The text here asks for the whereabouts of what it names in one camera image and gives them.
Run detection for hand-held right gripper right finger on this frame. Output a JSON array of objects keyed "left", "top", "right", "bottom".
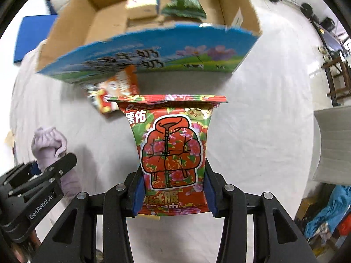
[{"left": 203, "top": 160, "right": 319, "bottom": 263}]

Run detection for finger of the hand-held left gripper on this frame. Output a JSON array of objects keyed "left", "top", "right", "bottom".
[
  {"left": 0, "top": 162, "right": 37, "bottom": 187},
  {"left": 8, "top": 153, "right": 77, "bottom": 196}
]

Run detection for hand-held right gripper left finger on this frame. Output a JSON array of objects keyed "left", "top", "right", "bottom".
[{"left": 32, "top": 168, "right": 146, "bottom": 263}]

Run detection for lavender cloth pouch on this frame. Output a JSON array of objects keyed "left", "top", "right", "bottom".
[{"left": 31, "top": 126, "right": 83, "bottom": 198}]

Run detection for red floral wet wipes pack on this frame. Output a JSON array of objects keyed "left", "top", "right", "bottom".
[{"left": 107, "top": 94, "right": 228, "bottom": 217}]

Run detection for cardboard box with blue print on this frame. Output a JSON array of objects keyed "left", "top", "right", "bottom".
[{"left": 35, "top": 0, "right": 262, "bottom": 86}]

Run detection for orange snack packet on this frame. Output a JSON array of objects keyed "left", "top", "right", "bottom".
[{"left": 87, "top": 65, "right": 141, "bottom": 116}]

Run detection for blue cloth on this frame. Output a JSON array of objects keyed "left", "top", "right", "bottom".
[{"left": 304, "top": 186, "right": 351, "bottom": 239}]

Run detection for blue mat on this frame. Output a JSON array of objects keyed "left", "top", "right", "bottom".
[{"left": 13, "top": 14, "right": 59, "bottom": 65}]

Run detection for white corrugated board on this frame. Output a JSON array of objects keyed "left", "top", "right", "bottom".
[{"left": 308, "top": 106, "right": 351, "bottom": 185}]

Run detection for wooden rack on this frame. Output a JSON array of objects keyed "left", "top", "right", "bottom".
[{"left": 321, "top": 50, "right": 351, "bottom": 107}]

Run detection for yellow tissue pack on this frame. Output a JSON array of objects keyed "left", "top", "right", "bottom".
[{"left": 125, "top": 0, "right": 163, "bottom": 20}]

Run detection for black barbell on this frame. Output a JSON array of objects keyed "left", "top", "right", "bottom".
[{"left": 266, "top": 0, "right": 313, "bottom": 17}]

